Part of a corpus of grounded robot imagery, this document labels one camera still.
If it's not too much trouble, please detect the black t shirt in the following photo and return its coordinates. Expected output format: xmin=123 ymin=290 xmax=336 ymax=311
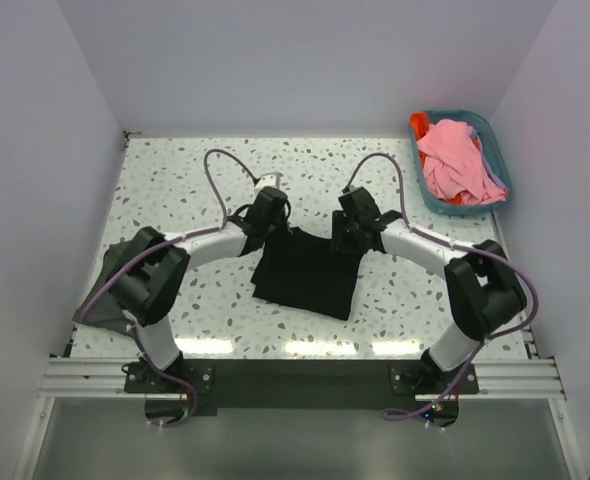
xmin=251 ymin=228 xmax=362 ymax=321

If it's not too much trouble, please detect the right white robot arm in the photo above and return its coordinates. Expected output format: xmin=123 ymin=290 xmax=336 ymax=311
xmin=331 ymin=187 xmax=527 ymax=393

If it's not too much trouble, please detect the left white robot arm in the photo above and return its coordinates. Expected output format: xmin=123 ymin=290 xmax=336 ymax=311
xmin=102 ymin=187 xmax=289 ymax=392

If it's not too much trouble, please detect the pink t shirt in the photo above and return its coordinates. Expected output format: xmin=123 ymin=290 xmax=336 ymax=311
xmin=417 ymin=119 xmax=507 ymax=205

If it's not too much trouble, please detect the lavender t shirt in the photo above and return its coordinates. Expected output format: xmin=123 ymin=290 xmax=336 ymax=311
xmin=471 ymin=128 xmax=506 ymax=189

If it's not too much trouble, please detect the teal laundry basket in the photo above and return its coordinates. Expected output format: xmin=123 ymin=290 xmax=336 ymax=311
xmin=408 ymin=110 xmax=513 ymax=216

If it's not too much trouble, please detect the folded dark green t shirt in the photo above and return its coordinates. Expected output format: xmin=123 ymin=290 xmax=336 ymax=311
xmin=72 ymin=241 xmax=144 ymax=336

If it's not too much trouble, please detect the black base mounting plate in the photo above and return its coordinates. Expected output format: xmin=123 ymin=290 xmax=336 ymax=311
xmin=121 ymin=359 xmax=480 ymax=426

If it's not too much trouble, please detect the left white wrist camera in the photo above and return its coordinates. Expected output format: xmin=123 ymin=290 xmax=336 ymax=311
xmin=254 ymin=172 xmax=282 ymax=191

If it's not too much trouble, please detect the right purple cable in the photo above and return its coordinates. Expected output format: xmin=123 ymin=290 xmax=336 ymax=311
xmin=342 ymin=152 xmax=543 ymax=422

